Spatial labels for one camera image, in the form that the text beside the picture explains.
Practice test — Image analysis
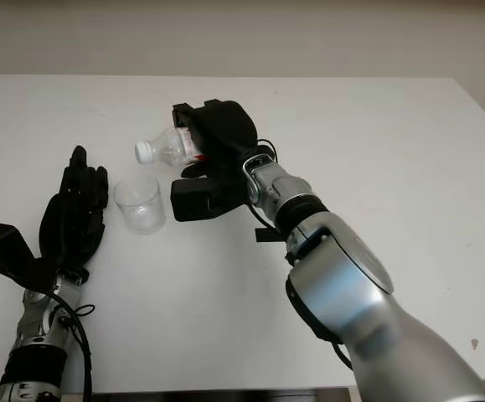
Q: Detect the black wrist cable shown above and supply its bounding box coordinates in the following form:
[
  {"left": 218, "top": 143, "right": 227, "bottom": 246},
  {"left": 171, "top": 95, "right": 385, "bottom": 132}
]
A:
[
  {"left": 245, "top": 137, "right": 354, "bottom": 372},
  {"left": 44, "top": 291, "right": 96, "bottom": 397}
]

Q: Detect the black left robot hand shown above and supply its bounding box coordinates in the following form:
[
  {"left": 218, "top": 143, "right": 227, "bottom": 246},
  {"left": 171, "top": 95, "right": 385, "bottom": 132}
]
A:
[{"left": 39, "top": 145, "right": 110, "bottom": 286}]

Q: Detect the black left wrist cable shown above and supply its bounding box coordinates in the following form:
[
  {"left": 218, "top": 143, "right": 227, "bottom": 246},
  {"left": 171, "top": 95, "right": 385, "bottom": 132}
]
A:
[{"left": 44, "top": 291, "right": 96, "bottom": 397}]

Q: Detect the black tape strip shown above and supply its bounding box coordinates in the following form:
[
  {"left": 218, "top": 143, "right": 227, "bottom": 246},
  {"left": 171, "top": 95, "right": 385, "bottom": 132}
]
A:
[{"left": 254, "top": 228, "right": 287, "bottom": 243}]

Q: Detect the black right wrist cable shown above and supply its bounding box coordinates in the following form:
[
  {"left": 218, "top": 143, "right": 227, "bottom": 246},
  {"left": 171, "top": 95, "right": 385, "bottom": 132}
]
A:
[{"left": 245, "top": 137, "right": 354, "bottom": 372}]

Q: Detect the clear water bottle red label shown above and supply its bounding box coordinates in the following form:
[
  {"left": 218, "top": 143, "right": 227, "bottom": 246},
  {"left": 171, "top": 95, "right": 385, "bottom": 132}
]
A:
[{"left": 135, "top": 127, "right": 208, "bottom": 169}]

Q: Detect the clear plastic cup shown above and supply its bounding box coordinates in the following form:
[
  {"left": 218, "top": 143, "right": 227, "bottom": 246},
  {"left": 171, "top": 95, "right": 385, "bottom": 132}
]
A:
[{"left": 113, "top": 174, "right": 167, "bottom": 235}]

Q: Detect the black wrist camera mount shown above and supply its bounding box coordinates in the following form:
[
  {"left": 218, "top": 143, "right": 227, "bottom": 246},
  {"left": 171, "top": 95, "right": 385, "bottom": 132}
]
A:
[
  {"left": 170, "top": 176, "right": 250, "bottom": 223},
  {"left": 0, "top": 223, "right": 59, "bottom": 294}
]

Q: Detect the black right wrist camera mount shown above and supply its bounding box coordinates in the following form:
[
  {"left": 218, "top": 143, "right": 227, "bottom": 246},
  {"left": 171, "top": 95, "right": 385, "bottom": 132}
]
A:
[{"left": 170, "top": 176, "right": 250, "bottom": 223}]

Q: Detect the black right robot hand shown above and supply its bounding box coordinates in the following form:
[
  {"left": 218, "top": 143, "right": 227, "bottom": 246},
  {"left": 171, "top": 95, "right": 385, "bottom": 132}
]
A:
[{"left": 171, "top": 99, "right": 260, "bottom": 180}]

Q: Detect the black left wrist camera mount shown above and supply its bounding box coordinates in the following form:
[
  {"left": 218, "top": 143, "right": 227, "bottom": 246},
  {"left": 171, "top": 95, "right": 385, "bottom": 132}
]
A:
[{"left": 0, "top": 223, "right": 59, "bottom": 294}]

